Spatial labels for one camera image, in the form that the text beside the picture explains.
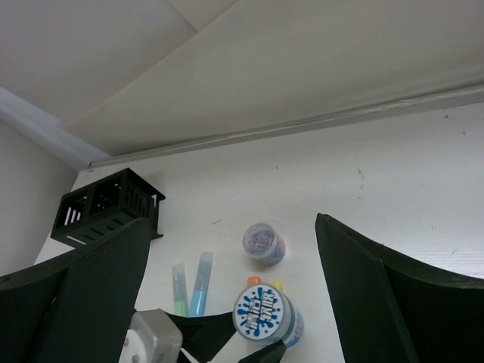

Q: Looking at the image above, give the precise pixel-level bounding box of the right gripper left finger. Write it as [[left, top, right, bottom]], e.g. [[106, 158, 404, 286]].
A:
[[1, 219, 152, 362]]

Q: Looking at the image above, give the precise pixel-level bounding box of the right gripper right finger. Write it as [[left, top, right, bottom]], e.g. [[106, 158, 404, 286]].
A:
[[315, 214, 483, 362]]

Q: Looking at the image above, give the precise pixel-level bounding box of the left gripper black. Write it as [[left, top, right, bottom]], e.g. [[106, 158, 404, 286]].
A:
[[167, 312, 286, 363]]

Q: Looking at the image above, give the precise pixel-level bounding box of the blue-lidded clear jar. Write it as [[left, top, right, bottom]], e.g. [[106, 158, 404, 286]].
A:
[[232, 284, 304, 349]]

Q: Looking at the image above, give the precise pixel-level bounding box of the orange highlighter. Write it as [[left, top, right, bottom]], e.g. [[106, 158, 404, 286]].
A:
[[247, 276, 262, 287]]

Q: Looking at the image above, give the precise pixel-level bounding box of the blue highlighter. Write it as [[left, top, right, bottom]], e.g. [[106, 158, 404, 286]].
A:
[[188, 252, 213, 318]]

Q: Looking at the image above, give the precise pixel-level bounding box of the green highlighter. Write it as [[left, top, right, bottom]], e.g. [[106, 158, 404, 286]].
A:
[[172, 263, 188, 317]]

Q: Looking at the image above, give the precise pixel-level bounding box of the clear jar of paper clips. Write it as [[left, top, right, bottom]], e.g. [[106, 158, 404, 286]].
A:
[[242, 223, 286, 266]]

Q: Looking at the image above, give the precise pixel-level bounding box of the yellow highlighter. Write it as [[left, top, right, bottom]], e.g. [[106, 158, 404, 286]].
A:
[[269, 281, 284, 292]]

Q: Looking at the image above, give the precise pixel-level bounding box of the black two-compartment organizer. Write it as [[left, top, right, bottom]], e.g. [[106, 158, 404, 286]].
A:
[[51, 168, 166, 248]]

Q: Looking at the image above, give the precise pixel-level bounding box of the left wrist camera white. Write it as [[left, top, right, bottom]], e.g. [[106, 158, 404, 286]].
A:
[[119, 309, 183, 363]]

